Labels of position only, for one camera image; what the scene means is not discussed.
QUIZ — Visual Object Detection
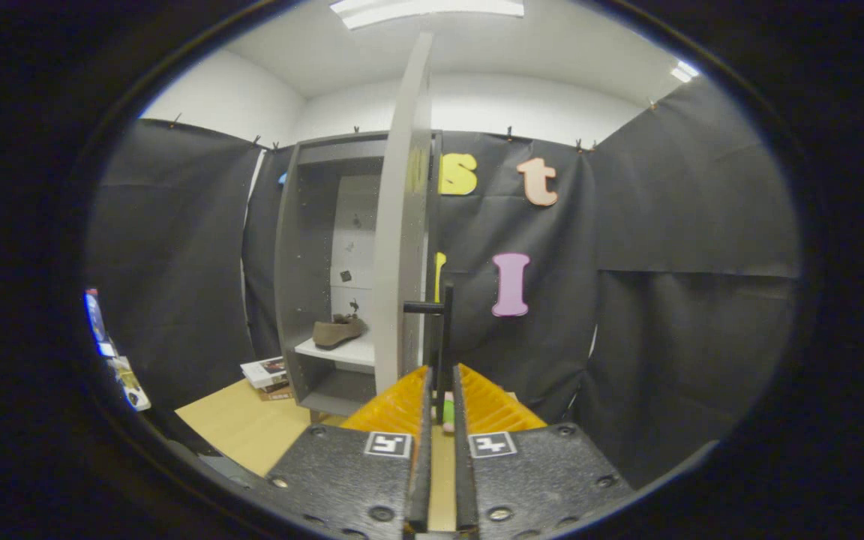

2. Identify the black backdrop cloth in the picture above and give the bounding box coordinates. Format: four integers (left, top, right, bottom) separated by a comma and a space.
83, 79, 800, 488

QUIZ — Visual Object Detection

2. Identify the beige shoe cabinet door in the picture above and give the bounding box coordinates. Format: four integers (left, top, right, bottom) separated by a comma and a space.
370, 31, 444, 398

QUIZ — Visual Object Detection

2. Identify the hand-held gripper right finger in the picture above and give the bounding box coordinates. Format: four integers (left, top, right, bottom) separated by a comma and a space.
453, 364, 635, 540

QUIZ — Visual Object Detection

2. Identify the white book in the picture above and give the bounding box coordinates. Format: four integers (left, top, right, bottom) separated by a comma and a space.
241, 356, 290, 389

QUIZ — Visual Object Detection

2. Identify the black door handle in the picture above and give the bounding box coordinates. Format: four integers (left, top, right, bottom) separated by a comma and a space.
403, 283, 454, 425

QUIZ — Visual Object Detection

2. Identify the brown fuzzy shoe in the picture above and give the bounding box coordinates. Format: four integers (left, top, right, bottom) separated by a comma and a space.
312, 313, 367, 351

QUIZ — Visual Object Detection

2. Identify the grey shoe cabinet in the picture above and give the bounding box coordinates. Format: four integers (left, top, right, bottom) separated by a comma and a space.
274, 131, 444, 417

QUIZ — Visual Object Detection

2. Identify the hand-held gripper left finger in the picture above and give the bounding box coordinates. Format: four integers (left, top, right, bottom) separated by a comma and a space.
263, 365, 433, 540

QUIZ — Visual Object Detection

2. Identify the blue white printed card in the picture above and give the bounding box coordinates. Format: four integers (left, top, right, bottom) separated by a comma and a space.
85, 289, 116, 358

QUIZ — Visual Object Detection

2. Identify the yellow white printed card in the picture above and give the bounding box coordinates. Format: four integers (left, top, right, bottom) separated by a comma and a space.
108, 355, 152, 412

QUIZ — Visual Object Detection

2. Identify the long ceiling light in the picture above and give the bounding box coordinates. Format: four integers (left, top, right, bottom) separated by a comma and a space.
329, 0, 525, 31

